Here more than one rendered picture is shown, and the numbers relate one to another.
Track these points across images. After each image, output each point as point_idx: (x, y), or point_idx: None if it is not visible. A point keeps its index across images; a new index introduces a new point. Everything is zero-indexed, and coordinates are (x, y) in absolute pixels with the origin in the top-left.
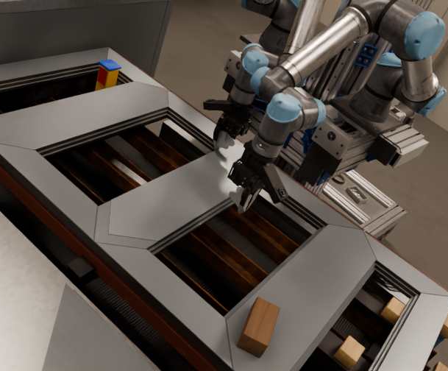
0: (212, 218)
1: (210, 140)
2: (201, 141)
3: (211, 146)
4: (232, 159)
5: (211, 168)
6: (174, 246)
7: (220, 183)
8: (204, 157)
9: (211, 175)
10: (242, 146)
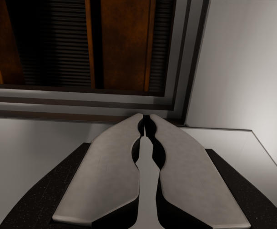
0: (154, 84)
1: (194, 51)
2: (174, 5)
3: (173, 70)
4: (143, 186)
5: (20, 173)
6: (58, 83)
7: (2, 216)
8: (33, 125)
9: None
10: (265, 166)
